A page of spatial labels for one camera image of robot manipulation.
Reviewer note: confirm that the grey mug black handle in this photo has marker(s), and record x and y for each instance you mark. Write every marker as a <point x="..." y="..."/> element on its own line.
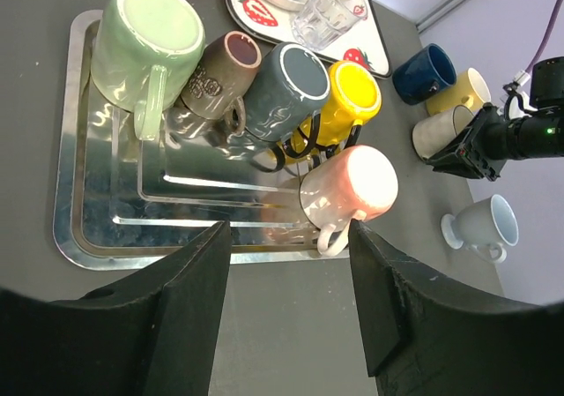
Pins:
<point x="291" y="84"/>

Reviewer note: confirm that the navy blue ceramic mug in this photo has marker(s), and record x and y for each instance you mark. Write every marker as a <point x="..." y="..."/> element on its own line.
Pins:
<point x="424" y="75"/>

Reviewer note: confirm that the bright yellow mug black handle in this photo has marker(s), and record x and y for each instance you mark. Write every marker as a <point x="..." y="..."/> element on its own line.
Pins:
<point x="354" y="99"/>

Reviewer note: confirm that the light blue footed cup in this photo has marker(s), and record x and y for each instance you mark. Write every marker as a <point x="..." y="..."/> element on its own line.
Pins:
<point x="486" y="227"/>

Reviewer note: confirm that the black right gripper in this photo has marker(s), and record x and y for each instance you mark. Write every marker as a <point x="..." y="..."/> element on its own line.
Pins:
<point x="481" y="149"/>

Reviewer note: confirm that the pink ceramic mug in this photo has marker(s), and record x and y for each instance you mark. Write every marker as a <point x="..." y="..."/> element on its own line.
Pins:
<point x="360" y="183"/>

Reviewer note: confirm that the light green ceramic mug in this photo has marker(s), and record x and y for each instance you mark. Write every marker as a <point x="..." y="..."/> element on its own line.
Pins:
<point x="144" y="54"/>

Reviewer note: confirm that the stainless steel tray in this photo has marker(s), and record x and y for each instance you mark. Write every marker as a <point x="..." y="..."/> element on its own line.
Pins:
<point x="122" y="203"/>

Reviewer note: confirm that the white strawberry pattern tray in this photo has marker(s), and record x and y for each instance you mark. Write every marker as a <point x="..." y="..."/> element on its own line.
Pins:
<point x="363" y="43"/>

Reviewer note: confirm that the clear drinking glass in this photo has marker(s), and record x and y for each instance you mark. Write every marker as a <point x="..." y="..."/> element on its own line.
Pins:
<point x="321" y="22"/>

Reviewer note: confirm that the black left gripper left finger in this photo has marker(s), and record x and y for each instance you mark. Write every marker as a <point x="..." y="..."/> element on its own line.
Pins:
<point x="153" y="332"/>

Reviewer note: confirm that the cream mug black handle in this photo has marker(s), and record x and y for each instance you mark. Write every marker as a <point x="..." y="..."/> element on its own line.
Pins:
<point x="431" y="135"/>

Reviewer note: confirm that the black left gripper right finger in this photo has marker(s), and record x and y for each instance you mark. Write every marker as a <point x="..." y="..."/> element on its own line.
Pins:
<point x="424" y="333"/>

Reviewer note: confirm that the pale yellow ceramic mug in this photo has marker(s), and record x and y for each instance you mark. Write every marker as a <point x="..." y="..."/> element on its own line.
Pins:
<point x="470" y="90"/>

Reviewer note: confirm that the brown ceramic mug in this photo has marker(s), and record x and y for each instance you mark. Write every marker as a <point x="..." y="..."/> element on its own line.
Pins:
<point x="214" y="92"/>

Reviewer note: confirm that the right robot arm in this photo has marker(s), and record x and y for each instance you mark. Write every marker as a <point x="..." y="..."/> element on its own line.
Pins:
<point x="540" y="135"/>

